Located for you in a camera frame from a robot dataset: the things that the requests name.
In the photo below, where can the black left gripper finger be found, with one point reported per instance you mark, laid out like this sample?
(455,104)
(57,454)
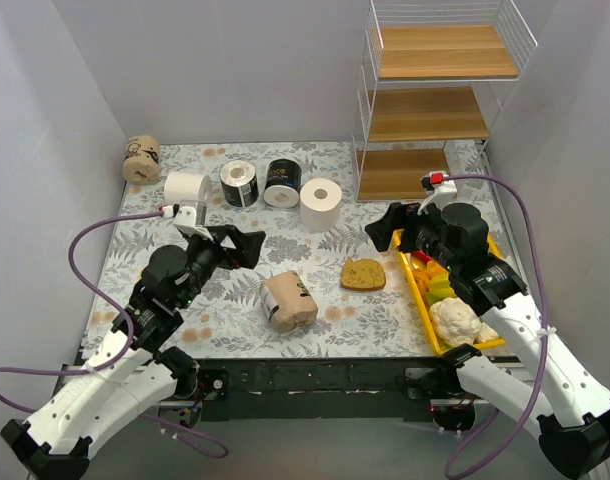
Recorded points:
(246,249)
(219,237)

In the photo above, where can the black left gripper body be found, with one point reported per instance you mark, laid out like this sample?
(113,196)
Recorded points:
(224,245)

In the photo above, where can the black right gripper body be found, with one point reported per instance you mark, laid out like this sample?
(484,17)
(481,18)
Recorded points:
(406,230)

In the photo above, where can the white paper roll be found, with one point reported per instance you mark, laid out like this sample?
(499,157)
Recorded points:
(320,204)
(184,186)

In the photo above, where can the brown roll barcode label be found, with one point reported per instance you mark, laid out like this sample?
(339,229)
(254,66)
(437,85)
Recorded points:
(287,302)

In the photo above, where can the brown roll cartoon print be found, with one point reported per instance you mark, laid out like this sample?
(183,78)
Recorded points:
(141,164)

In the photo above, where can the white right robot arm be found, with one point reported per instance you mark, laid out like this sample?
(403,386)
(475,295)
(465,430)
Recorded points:
(566,409)

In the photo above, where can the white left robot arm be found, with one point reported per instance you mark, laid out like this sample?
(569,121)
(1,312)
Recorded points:
(132,369)

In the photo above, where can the yellow plastic tray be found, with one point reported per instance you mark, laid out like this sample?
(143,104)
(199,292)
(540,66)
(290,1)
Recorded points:
(436,343)

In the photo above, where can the red chili pepper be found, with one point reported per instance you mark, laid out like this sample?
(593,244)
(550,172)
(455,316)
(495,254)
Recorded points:
(418,254)

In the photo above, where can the orange bell pepper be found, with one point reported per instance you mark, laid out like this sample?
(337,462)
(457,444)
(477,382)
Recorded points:
(424,275)

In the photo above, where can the slice of brown bread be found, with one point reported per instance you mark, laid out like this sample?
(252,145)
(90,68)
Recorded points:
(363,275)

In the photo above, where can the black wrapped roll left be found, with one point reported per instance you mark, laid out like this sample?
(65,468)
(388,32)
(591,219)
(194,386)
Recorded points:
(239,183)

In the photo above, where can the black wrapped roll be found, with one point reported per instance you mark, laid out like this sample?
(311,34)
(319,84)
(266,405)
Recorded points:
(283,183)
(239,183)

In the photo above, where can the yellow green starfruit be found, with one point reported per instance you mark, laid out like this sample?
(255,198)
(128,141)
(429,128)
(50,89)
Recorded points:
(439,288)

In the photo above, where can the white paper roll lying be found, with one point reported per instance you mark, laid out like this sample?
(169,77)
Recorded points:
(184,186)

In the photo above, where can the black wrapped roll right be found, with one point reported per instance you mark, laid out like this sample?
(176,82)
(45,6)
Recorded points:
(283,183)

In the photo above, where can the white cauliflower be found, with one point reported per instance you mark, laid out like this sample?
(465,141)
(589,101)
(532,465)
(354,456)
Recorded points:
(455,322)

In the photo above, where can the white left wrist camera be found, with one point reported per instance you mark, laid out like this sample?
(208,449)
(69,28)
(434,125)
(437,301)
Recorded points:
(188,217)

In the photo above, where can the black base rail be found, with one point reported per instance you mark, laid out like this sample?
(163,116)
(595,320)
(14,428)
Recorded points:
(313,388)

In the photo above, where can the white wire wooden shelf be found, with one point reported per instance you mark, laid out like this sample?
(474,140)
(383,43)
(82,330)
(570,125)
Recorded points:
(432,72)

